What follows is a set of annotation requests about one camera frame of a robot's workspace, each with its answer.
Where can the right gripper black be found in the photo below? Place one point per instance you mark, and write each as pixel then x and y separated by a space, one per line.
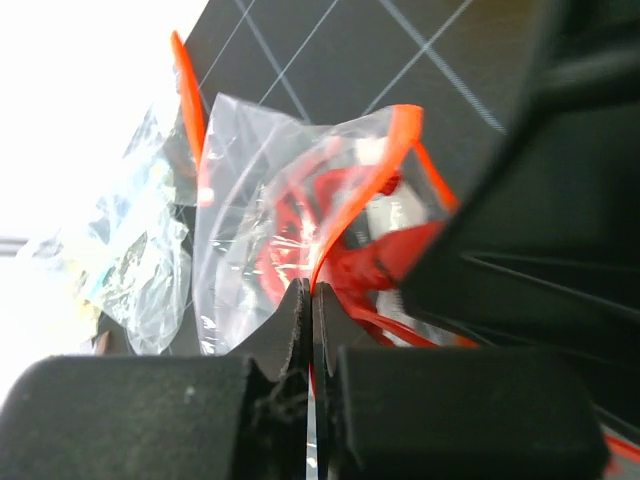
pixel 545 250

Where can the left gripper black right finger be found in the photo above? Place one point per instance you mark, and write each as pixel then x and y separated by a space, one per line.
pixel 387 412

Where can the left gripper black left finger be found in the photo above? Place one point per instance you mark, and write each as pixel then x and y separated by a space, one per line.
pixel 242 415

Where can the red toy lobster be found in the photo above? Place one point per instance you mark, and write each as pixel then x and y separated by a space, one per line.
pixel 499 336

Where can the clear bag orange zipper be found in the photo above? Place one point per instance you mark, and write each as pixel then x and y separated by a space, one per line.
pixel 354 205
pixel 191 106

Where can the clear bag blue zipper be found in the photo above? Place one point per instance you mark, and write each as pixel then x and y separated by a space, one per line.
pixel 121 256

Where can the black grid mat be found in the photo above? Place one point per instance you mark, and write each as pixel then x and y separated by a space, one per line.
pixel 327 62

